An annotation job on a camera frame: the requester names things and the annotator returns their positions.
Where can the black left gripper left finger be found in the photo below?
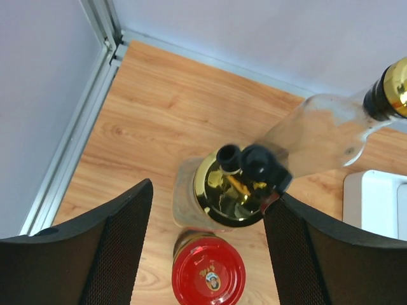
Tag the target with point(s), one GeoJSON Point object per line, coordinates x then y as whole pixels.
{"type": "Point", "coordinates": [90, 259]}

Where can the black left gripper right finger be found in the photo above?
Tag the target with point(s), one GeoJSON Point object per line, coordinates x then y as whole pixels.
{"type": "Point", "coordinates": [317, 259]}

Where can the clear oil bottle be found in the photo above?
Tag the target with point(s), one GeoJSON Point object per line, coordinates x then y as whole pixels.
{"type": "Point", "coordinates": [230, 188]}

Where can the oil bottle with dark sauce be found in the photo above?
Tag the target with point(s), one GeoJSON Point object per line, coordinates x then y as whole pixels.
{"type": "Point", "coordinates": [327, 131]}

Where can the white divided tray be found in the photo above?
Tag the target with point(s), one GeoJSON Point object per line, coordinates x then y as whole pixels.
{"type": "Point", "coordinates": [375, 201]}

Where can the red-lid sauce jar far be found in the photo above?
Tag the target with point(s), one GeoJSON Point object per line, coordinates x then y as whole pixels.
{"type": "Point", "coordinates": [206, 269]}

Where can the aluminium frame rail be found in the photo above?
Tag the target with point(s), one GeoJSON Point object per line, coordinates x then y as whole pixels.
{"type": "Point", "coordinates": [114, 44]}

